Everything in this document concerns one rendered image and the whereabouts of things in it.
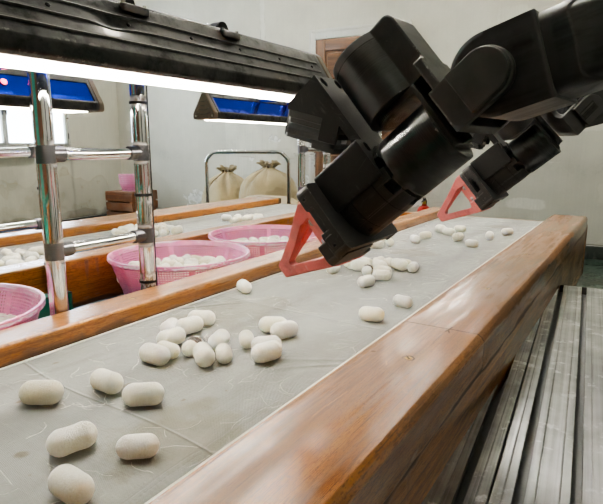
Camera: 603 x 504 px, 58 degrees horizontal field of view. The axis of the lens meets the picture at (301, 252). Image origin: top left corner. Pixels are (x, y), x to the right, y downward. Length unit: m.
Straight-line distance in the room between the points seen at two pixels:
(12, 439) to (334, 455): 0.26
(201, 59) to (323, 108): 0.22
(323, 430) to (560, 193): 4.97
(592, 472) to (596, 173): 4.77
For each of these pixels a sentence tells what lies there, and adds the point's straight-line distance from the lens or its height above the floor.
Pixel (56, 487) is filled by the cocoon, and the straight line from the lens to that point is 0.41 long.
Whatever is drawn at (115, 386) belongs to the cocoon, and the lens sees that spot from 0.55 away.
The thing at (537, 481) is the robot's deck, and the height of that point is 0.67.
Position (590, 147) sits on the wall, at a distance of 5.30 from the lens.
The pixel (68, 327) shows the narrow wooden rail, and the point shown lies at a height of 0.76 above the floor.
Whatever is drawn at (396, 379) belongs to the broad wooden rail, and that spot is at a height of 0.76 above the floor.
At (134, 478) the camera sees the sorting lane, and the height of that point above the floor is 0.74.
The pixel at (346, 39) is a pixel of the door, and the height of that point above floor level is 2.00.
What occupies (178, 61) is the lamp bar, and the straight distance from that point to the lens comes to 0.61.
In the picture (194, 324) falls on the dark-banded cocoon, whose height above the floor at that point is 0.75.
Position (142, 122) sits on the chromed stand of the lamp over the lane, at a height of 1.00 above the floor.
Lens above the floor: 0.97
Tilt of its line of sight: 11 degrees down
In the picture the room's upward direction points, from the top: straight up
